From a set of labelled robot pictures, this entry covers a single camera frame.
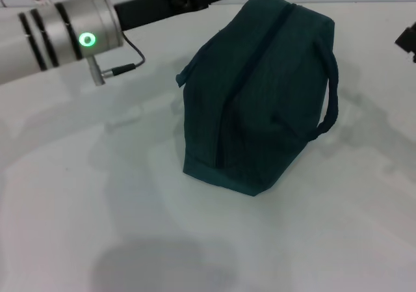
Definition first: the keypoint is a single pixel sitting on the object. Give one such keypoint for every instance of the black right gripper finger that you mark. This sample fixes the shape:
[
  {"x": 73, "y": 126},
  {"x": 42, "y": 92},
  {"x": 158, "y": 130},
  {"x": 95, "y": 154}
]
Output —
[{"x": 408, "y": 40}]

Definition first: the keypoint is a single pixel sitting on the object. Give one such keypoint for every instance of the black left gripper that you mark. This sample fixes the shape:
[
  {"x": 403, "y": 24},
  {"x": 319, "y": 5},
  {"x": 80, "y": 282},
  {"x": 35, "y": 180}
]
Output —
[{"x": 156, "y": 6}]

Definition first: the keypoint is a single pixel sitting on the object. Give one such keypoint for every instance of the dark teal insulated lunch bag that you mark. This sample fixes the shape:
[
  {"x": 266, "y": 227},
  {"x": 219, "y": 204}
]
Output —
[{"x": 260, "y": 103}]

